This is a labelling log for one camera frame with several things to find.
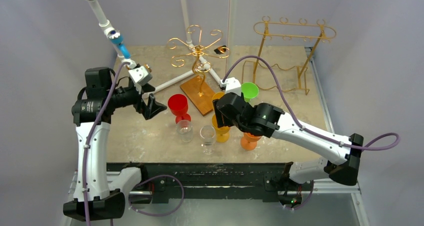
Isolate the yellow wine glass front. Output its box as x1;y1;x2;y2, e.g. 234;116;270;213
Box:
211;114;230;143

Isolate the yellow wine glass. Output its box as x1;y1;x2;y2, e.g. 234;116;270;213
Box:
211;114;230;143
211;92;225;110

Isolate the gold wire wine glass rack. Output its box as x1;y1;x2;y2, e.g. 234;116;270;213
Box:
252;15;338;96

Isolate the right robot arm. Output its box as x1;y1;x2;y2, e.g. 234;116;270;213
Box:
212;93;364;190

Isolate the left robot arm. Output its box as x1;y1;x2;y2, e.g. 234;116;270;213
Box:
63;66;166;225

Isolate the yellow wine glass rear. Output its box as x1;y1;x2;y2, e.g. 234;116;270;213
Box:
211;92;225;110

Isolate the red plastic wine glass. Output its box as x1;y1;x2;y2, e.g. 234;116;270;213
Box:
167;94;192;124

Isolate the green plastic wine glass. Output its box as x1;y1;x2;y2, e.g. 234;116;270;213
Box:
241;82;259;102

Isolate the clear wine glass middle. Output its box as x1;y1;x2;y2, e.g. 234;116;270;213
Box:
199;125;217;155

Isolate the clear wine glass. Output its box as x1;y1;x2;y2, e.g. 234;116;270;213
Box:
199;125;217;155
176;120;193;143

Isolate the orange plastic wine glass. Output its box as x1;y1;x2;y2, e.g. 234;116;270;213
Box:
240;133;262;151

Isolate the clear wine glass left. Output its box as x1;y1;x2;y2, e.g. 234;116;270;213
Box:
176;120;193;143

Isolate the wooden base board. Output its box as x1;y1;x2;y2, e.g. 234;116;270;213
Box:
180;75;215;116

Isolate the black orange small clip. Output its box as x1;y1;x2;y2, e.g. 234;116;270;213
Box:
213;45;228;55

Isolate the gold scroll glass tree stand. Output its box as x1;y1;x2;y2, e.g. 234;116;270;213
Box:
166;24;230;81

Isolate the orange faucet handle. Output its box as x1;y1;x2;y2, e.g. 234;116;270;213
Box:
144;64;152;72

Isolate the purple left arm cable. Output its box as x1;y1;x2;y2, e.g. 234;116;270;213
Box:
82;61;131;226

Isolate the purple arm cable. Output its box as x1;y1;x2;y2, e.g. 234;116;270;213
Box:
82;61;131;226
221;55;401;152

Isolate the blue faucet handle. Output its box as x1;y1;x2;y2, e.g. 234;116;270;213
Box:
107;30;131;59

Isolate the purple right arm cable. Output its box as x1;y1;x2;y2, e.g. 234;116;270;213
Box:
221;55;401;152

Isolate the black table front rail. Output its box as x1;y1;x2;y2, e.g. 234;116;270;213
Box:
106;162;314;204

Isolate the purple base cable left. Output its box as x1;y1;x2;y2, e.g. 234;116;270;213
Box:
128;175;185;218

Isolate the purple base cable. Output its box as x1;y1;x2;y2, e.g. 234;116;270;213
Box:
128;175;185;218
281;181;316;212

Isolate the white PVC pipe frame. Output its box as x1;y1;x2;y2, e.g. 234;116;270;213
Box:
86;0;226;99

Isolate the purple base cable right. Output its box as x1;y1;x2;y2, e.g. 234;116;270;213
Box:
281;181;316;212

